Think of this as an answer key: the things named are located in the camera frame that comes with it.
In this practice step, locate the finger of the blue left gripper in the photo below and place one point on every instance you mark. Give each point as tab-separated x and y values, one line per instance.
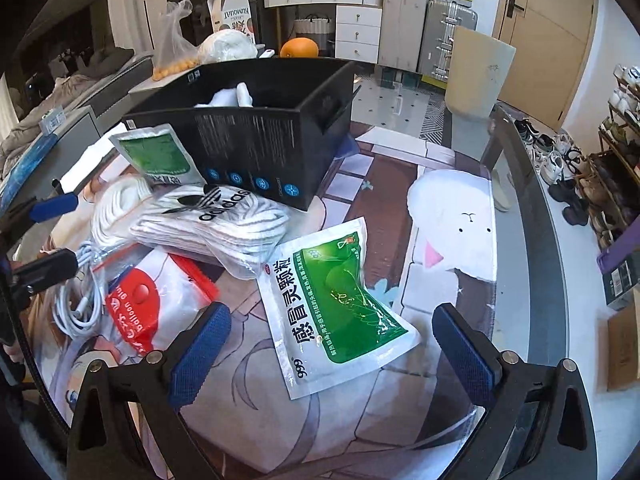
43	273
54	207

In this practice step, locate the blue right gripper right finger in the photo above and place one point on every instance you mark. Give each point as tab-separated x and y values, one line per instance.
471	355

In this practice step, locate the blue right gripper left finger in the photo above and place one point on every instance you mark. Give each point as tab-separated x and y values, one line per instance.
193	353

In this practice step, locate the red balloon glue bag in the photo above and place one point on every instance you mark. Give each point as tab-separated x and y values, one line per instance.
154	302

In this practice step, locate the green medicine pouch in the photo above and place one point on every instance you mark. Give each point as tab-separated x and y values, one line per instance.
158	154
326	327

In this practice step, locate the green medicine pouch front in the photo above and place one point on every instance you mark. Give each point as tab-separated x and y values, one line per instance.
326	327

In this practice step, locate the bagged white adidas socks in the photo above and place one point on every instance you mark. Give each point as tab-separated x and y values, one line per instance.
221	223

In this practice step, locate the white plush toy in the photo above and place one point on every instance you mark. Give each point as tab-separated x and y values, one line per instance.
239	96

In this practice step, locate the grey side cabinet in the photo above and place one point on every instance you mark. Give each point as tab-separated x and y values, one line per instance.
49	157

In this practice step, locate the white paper sheet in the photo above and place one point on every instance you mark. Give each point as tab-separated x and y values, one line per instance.
99	165

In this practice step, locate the anime print desk mat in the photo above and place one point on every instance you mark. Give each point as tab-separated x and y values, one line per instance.
431	240

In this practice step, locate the bed with blankets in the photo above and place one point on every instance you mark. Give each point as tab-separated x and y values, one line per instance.
108	77

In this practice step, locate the plastic bag of oranges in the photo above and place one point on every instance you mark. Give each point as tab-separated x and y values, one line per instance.
173	54

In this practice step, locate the shoe rack with shoes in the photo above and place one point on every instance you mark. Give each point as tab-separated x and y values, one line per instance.
613	188

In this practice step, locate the black cardboard box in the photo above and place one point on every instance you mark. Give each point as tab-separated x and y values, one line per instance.
282	146

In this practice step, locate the white wrapped bundle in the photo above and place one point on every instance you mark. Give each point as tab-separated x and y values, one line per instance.
226	45

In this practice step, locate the printed cardboard fruit box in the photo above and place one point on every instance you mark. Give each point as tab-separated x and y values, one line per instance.
232	14

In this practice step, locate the orange fruit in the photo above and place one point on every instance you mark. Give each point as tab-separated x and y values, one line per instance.
300	47

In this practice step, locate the woven laundry basket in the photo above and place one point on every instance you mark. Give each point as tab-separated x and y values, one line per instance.
319	28

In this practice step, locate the silver suitcase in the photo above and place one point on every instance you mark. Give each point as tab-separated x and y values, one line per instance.
442	19

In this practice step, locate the white suitcase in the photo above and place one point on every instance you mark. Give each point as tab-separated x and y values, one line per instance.
401	33

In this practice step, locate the wooden door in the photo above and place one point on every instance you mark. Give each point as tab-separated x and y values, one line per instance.
552	39

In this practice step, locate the white drawer desk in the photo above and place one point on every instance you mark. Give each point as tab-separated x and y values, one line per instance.
357	26

